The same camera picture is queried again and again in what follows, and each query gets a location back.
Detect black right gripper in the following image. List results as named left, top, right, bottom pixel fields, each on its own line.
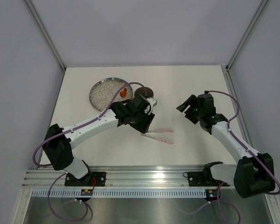
left=176, top=94, right=204, bottom=124

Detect orange chicken drumstick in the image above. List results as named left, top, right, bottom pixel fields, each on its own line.
left=119, top=88, right=127, bottom=98

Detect grey cylindrical lunch box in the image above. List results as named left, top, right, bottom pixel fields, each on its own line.
left=134, top=87, right=154, bottom=99

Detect pink handled metal tongs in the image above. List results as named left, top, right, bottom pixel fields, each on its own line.
left=141, top=129, right=174, bottom=145

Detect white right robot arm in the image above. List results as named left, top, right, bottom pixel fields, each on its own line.
left=177, top=91, right=276, bottom=198

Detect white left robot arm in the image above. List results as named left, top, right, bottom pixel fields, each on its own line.
left=42, top=95, right=157, bottom=186

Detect grey speckled plate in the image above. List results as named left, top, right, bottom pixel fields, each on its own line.
left=89, top=77, right=133, bottom=112

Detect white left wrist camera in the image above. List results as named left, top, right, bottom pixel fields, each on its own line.
left=147, top=98, right=157, bottom=108

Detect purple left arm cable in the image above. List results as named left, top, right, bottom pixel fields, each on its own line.
left=32, top=81, right=150, bottom=221

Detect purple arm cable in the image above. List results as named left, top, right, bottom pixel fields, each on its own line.
left=32, top=81, right=150, bottom=221
left=177, top=90, right=280, bottom=224

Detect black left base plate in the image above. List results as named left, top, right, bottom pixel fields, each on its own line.
left=64, top=172, right=107, bottom=187

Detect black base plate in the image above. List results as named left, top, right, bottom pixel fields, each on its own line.
left=64, top=172, right=107, bottom=187
left=187, top=171, right=219, bottom=187

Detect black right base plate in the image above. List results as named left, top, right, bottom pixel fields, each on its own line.
left=187, top=171, right=219, bottom=187

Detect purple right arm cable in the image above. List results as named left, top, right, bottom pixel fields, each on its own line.
left=177, top=90, right=280, bottom=224

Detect right aluminium frame post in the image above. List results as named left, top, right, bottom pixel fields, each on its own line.
left=226, top=0, right=270, bottom=72

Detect aluminium frame post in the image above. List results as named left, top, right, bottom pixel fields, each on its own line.
left=226, top=0, right=270, bottom=72
left=23, top=0, right=66, bottom=73

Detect aluminium front rail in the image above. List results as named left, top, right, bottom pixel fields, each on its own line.
left=22, top=164, right=248, bottom=189

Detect white perforated cable duct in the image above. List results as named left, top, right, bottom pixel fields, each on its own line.
left=32, top=188, right=206, bottom=198

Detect left aluminium frame post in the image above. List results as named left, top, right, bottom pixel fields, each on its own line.
left=23, top=0, right=66, bottom=73

